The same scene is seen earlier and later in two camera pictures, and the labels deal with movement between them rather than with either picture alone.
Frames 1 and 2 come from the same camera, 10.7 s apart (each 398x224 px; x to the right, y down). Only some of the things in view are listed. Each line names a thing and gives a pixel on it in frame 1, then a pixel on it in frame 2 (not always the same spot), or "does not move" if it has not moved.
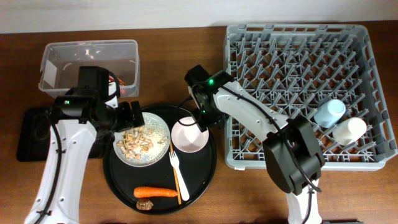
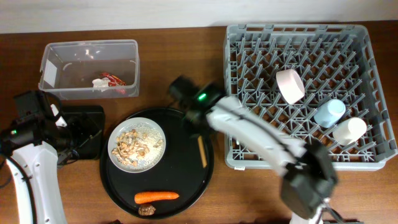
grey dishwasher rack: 329,74 does not move
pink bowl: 189,138 → 290,85
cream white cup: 350,131 does not move
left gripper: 128,121 → 65,155
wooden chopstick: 178,191 → 203,154
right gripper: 202,121 → 186,121
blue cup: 330,113 does not move
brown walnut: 144,204 → 146,210
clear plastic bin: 59,69 does not move
